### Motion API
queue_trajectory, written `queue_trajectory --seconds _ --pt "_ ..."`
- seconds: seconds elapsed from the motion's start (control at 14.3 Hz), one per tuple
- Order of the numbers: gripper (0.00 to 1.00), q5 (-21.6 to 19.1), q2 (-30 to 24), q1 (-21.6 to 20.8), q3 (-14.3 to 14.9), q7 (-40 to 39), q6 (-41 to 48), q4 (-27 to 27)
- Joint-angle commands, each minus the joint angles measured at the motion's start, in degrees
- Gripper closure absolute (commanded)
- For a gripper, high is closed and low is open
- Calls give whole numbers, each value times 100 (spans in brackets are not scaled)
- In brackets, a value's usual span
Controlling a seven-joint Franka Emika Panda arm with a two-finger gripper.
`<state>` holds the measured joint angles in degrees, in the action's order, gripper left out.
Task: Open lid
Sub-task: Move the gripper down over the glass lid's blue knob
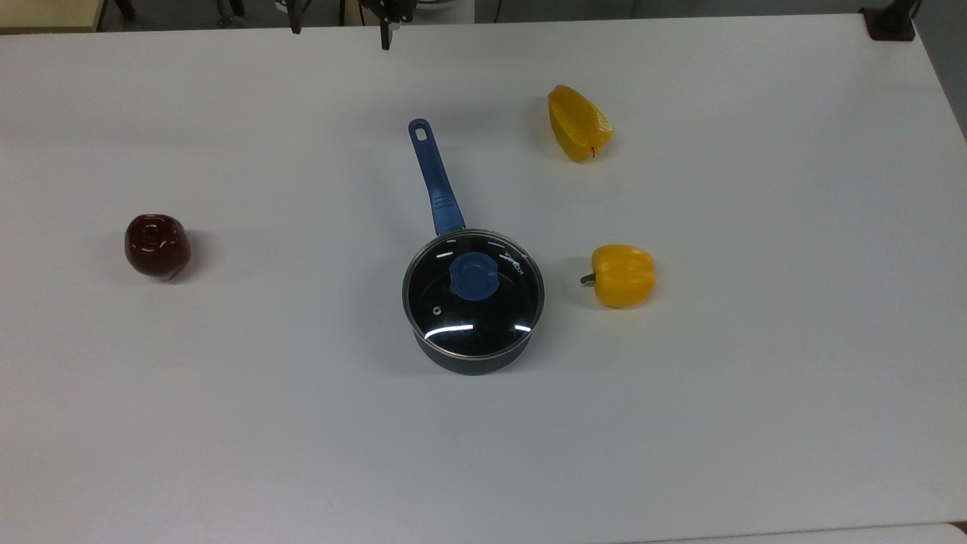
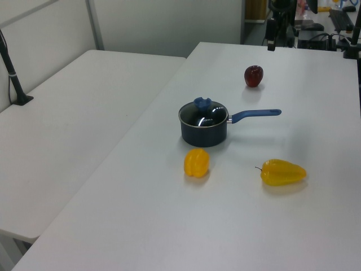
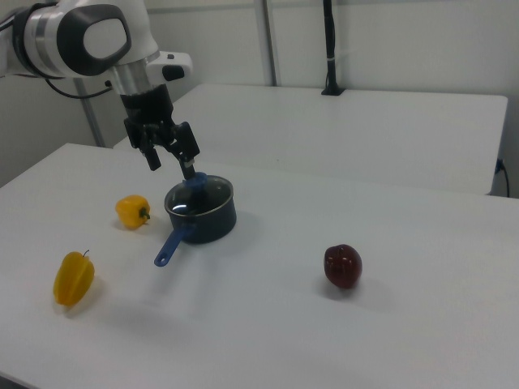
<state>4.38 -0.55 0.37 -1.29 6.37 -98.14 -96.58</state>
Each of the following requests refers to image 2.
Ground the dark pot with blue handle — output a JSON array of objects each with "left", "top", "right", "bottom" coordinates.
[{"left": 178, "top": 108, "right": 282, "bottom": 148}]

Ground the black clamp pole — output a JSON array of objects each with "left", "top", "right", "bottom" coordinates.
[{"left": 342, "top": 16, "right": 361, "bottom": 60}]

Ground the short yellow bell pepper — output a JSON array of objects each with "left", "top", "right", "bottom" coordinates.
[{"left": 184, "top": 148, "right": 211, "bottom": 178}]

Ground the black keyboard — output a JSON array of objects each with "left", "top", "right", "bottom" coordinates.
[{"left": 329, "top": 9, "right": 355, "bottom": 32}]

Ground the grey partition post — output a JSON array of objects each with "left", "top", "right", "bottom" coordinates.
[{"left": 85, "top": 0, "right": 105, "bottom": 51}]

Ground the dark red apple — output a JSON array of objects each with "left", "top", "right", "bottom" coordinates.
[{"left": 244, "top": 65, "right": 265, "bottom": 89}]

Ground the long yellow bell pepper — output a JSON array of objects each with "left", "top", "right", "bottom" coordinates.
[{"left": 255, "top": 159, "right": 307, "bottom": 187}]

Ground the black computer box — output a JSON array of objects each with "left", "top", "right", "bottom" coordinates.
[{"left": 297, "top": 33, "right": 338, "bottom": 51}]

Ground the black camera stand pole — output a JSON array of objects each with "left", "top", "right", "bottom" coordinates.
[{"left": 0, "top": 28, "right": 34, "bottom": 106}]

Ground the glass lid with blue knob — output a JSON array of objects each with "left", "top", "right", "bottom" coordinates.
[{"left": 178, "top": 96, "right": 228, "bottom": 128}]

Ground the brown wooden door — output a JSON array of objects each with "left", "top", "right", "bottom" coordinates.
[{"left": 244, "top": 0, "right": 267, "bottom": 22}]

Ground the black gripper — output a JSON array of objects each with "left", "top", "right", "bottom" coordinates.
[{"left": 266, "top": 18, "right": 277, "bottom": 52}]

